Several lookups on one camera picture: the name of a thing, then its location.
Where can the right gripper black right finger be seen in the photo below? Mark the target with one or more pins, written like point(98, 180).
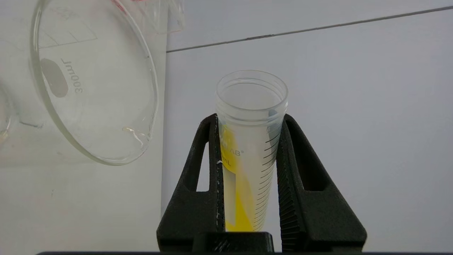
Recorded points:
point(318, 219)

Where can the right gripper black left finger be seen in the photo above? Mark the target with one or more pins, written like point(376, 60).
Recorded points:
point(198, 212)

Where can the test tube with yellow pigment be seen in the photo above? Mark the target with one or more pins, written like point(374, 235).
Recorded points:
point(247, 141)

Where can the clear glass beaker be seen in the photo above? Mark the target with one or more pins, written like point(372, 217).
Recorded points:
point(99, 106)

